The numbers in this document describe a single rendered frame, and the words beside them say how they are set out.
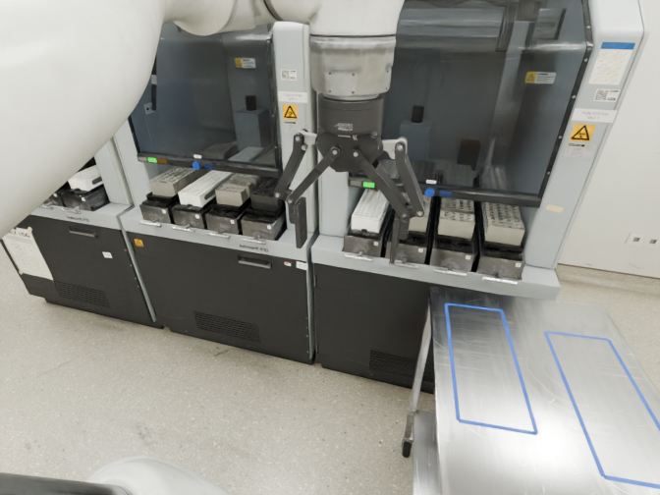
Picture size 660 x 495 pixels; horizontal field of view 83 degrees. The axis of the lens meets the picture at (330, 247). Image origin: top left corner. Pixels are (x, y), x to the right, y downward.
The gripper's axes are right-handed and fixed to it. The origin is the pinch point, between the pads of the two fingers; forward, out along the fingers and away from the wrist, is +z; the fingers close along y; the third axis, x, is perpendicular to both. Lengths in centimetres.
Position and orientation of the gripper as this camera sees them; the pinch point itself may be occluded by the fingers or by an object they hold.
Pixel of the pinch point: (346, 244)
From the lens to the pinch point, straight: 53.5
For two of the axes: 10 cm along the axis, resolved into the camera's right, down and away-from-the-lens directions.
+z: 0.0, 8.4, 5.4
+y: 9.6, 1.5, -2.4
